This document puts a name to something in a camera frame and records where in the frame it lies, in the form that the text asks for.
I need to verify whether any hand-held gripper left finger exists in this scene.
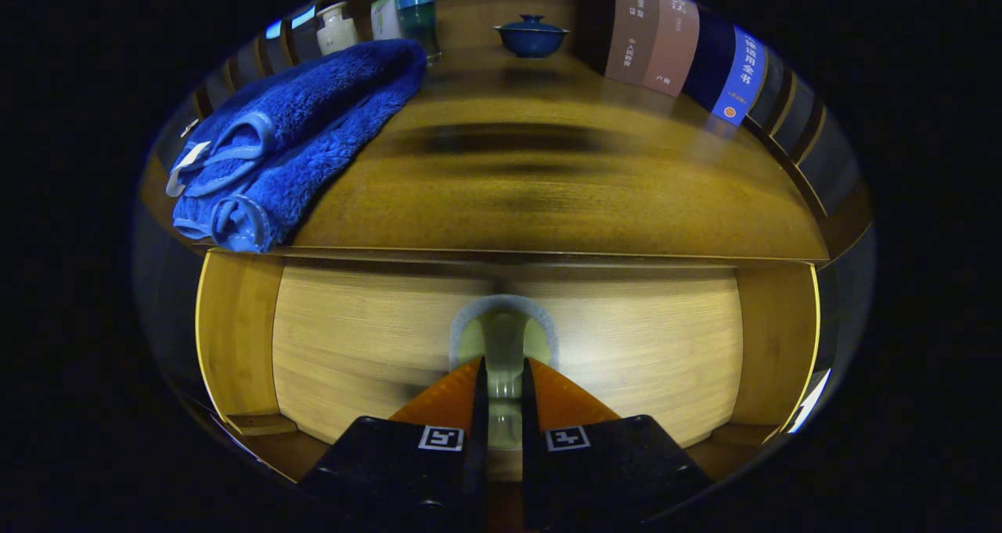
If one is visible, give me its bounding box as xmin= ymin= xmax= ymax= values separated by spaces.
xmin=300 ymin=357 xmax=490 ymax=530

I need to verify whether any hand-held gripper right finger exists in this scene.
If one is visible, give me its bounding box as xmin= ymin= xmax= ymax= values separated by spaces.
xmin=521 ymin=357 xmax=713 ymax=530

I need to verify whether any wooden drawer with black knob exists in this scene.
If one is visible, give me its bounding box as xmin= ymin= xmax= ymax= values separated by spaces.
xmin=194 ymin=250 xmax=823 ymax=483

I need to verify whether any yellow handled sponge scrubber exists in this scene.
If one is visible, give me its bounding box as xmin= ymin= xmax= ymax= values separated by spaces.
xmin=449 ymin=294 xmax=559 ymax=452

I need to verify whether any wooden countertop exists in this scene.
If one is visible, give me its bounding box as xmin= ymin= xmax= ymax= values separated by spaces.
xmin=141 ymin=40 xmax=831 ymax=261

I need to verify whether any folded blue towel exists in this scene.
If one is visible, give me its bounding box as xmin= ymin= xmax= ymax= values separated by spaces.
xmin=166 ymin=38 xmax=428 ymax=254

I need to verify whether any blue book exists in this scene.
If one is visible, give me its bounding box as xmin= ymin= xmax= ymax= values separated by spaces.
xmin=679 ymin=5 xmax=770 ymax=127

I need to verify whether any dark brown book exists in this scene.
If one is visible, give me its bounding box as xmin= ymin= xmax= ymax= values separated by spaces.
xmin=604 ymin=0 xmax=660 ymax=88

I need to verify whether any blue lidded teacup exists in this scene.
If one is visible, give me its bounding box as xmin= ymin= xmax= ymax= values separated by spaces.
xmin=493 ymin=14 xmax=570 ymax=59

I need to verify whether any white pump bottle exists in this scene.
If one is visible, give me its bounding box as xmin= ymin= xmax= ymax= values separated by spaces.
xmin=315 ymin=2 xmax=359 ymax=56

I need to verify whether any teal bottle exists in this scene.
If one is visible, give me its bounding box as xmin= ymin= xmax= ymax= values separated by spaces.
xmin=395 ymin=0 xmax=442 ymax=63

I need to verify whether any green and white box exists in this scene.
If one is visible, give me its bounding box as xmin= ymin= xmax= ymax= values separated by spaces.
xmin=370 ymin=0 xmax=404 ymax=41

